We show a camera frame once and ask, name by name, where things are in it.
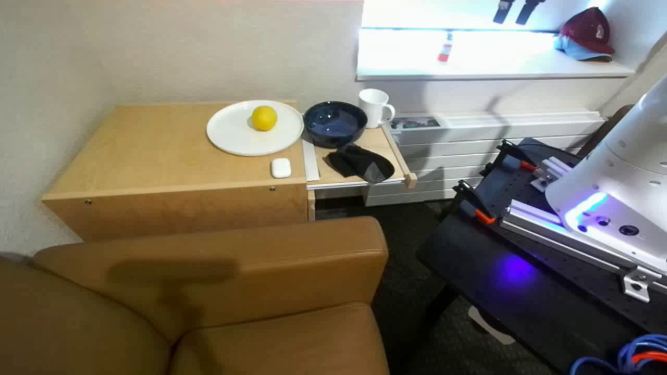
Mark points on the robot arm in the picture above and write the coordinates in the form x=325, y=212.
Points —
x=620, y=187

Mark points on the black cloth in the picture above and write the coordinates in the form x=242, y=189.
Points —
x=362, y=162

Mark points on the light wooden cabinet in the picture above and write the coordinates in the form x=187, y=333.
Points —
x=156, y=177

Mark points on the window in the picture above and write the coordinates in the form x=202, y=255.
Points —
x=469, y=31

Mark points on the white wall heater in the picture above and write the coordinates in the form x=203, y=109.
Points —
x=495, y=143

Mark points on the dark red cap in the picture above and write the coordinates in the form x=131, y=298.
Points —
x=590, y=30

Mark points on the white flat strip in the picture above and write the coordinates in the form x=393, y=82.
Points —
x=310, y=161

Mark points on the yellow lemon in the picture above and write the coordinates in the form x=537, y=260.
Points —
x=264, y=118

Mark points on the black orange clamp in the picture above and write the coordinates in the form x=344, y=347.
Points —
x=475, y=203
x=513, y=156

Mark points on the white ceramic mug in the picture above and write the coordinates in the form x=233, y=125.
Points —
x=374, y=108

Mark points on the brown leather armchair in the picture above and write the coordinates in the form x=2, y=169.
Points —
x=208, y=307

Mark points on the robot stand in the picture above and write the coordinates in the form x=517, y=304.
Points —
x=526, y=291

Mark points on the light blue cap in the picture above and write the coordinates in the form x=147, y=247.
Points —
x=576, y=51

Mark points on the small red bottle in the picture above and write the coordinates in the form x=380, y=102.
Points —
x=445, y=49

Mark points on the small white earbud case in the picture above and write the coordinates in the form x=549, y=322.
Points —
x=281, y=167

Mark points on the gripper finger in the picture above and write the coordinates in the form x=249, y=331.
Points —
x=527, y=10
x=503, y=10

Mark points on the white round plate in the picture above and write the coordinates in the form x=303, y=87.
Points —
x=237, y=134

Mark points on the dark blue bowl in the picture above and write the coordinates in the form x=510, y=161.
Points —
x=334, y=124

